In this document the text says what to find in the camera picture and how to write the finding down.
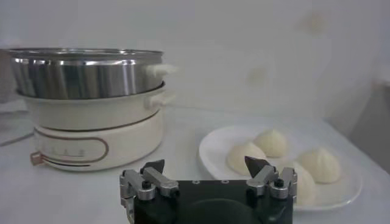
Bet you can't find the stainless steel steamer basket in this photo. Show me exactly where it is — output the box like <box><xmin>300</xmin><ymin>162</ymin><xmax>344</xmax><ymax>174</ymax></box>
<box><xmin>7</xmin><ymin>47</ymin><xmax>177</xmax><ymax>100</ymax></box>

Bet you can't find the white round plate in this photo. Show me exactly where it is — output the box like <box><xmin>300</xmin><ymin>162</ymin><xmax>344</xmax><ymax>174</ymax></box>
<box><xmin>198</xmin><ymin>123</ymin><xmax>363</xmax><ymax>211</ymax></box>

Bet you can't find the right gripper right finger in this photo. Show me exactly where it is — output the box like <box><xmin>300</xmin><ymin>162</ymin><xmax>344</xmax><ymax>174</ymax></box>
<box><xmin>244</xmin><ymin>155</ymin><xmax>299</xmax><ymax>201</ymax></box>

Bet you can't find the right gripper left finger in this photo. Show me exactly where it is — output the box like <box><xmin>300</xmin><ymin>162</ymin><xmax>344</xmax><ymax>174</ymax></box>
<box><xmin>119</xmin><ymin>159</ymin><xmax>180</xmax><ymax>224</ymax></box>

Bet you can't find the white steamed baozi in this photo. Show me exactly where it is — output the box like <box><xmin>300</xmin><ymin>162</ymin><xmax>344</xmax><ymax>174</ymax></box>
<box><xmin>226</xmin><ymin>142</ymin><xmax>269</xmax><ymax>177</ymax></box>
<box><xmin>282</xmin><ymin>161</ymin><xmax>317</xmax><ymax>206</ymax></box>
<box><xmin>253</xmin><ymin>129</ymin><xmax>289</xmax><ymax>158</ymax></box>
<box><xmin>297</xmin><ymin>148</ymin><xmax>341</xmax><ymax>184</ymax></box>

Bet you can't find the white side desk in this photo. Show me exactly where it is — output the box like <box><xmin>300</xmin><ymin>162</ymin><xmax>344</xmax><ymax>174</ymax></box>
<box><xmin>349</xmin><ymin>65</ymin><xmax>390</xmax><ymax>176</ymax></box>

